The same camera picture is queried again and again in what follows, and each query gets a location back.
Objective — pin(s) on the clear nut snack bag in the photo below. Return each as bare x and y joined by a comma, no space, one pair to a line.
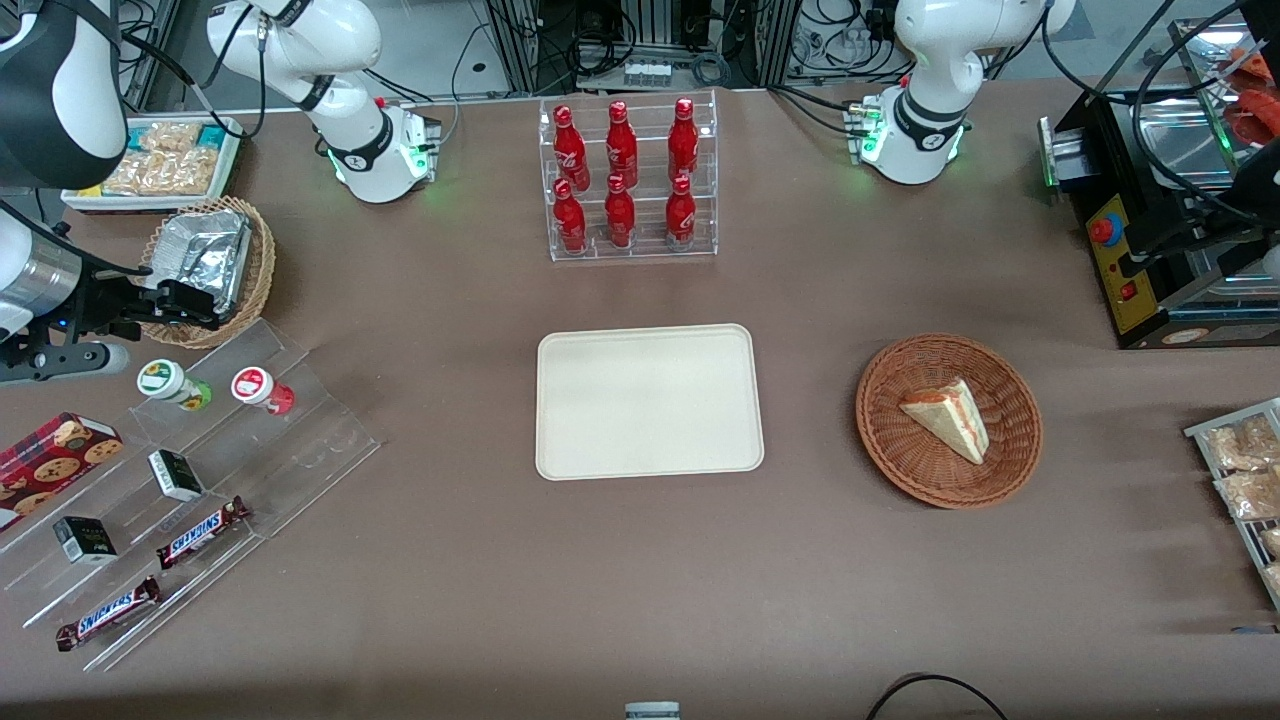
1240,445
1250,495

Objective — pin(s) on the red packaged food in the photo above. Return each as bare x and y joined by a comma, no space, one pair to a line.
1252,100

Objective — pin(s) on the white plastic snack bin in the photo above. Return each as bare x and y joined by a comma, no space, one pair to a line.
232,165

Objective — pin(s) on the Snickers chocolate bar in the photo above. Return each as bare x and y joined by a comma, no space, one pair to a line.
200,533
108,613

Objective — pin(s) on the teal snack packet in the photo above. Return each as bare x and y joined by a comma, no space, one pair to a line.
213,134

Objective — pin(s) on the white power strip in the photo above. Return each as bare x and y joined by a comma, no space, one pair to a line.
647,74

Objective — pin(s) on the small black box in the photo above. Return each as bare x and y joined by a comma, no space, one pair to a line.
85,541
176,476

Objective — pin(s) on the clear peanut snack bag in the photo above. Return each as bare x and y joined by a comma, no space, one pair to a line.
165,172
170,136

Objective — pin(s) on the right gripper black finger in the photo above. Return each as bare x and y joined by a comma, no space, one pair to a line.
185,293
185,317

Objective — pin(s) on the green gum bottle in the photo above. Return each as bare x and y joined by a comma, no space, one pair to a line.
170,383

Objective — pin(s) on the light tan wicker basket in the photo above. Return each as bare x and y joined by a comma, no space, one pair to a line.
262,260

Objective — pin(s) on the cream plastic tray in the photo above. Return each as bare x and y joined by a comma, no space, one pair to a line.
650,402

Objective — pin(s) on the small grey box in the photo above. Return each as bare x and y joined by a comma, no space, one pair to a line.
652,711

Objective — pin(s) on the triangular sandwich wedge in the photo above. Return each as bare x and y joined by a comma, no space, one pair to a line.
950,418

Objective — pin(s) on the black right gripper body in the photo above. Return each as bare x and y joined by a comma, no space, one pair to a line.
108,303

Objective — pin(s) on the red gum bottle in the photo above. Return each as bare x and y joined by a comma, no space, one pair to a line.
258,388

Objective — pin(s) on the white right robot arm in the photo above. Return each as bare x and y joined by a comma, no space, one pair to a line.
352,150

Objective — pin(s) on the round brown wicker basket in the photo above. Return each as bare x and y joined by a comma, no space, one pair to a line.
900,450

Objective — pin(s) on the red cola bottle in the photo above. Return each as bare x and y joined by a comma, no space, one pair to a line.
681,216
683,145
569,150
620,218
570,222
621,148

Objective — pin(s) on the clear acrylic bottle rack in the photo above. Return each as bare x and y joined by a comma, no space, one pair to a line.
645,245

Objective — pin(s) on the clear acrylic stepped display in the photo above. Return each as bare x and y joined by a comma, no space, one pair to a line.
300,450

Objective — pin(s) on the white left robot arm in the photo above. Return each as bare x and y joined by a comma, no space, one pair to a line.
925,130

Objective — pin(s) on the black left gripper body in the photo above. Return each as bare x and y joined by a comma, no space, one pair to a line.
1168,237

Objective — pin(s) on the aluminium foil container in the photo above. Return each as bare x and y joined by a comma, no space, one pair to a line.
205,250

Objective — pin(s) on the red cookie box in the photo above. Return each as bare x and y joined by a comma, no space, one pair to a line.
50,465

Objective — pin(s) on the black conveyor toaster machine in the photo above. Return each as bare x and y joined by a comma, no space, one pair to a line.
1110,150

